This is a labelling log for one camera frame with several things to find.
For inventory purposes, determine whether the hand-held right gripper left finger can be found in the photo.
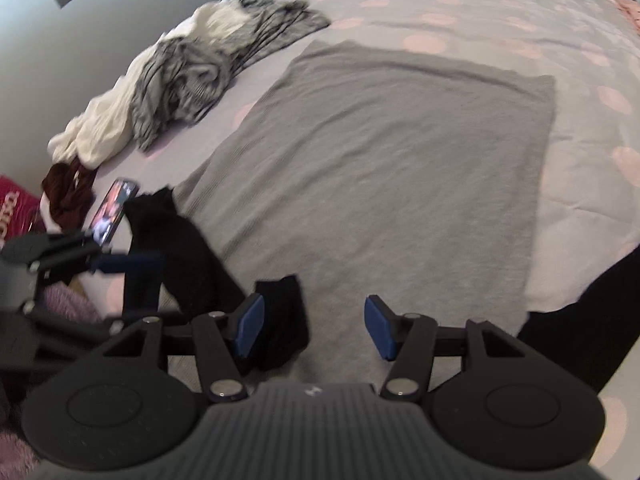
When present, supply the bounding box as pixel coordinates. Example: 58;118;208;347
102;293;267;404

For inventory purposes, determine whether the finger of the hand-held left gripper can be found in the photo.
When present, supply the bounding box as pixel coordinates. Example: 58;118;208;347
27;232;163;281
25;302;151;348

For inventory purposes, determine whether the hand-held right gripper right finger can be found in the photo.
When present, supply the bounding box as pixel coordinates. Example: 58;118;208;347
364;294;528;402

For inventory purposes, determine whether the grey sweater with black sleeves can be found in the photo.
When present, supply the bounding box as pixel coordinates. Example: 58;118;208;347
122;40;640;396

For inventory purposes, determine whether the smartphone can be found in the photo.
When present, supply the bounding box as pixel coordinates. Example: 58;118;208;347
89;178;139;247

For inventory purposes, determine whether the red printed bag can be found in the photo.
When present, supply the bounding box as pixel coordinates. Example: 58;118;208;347
0;175;42;243

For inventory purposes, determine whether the maroon garment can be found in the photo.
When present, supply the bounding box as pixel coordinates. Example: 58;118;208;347
41;161;99;230

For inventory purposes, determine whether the white garment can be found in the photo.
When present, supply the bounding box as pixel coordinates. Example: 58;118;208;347
47;2;251;170

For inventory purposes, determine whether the light grey striped garment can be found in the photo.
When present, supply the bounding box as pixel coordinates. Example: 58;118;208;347
131;35;235;153

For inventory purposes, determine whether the grey pink-dotted bed sheet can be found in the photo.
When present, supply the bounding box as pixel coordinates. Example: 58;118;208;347
47;0;640;468

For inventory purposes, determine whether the pink dotted pillow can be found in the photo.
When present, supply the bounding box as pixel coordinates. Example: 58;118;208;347
611;0;640;33

